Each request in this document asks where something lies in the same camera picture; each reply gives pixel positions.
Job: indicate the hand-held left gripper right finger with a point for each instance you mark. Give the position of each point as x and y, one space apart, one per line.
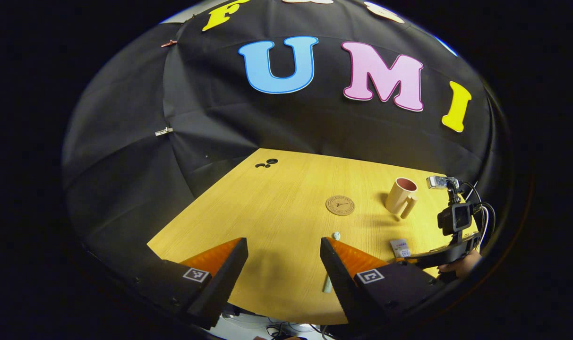
336 278

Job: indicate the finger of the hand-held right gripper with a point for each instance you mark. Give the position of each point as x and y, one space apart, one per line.
425 260

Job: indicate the white toothpaste tube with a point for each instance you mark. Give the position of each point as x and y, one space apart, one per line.
400 247

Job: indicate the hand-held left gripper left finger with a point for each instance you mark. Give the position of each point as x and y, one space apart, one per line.
227 281

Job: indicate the black backdrop cloth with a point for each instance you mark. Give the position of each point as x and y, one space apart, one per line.
220 118

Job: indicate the wooden desktop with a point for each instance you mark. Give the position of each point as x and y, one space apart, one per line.
277 226

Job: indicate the pale blue toothbrush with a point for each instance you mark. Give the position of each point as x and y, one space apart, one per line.
336 235

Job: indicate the round cork coaster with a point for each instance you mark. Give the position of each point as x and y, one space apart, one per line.
340 205

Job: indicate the copper cloth clip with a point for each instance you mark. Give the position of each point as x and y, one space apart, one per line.
169 43

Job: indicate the white cloth clip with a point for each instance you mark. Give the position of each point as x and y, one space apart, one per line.
163 131

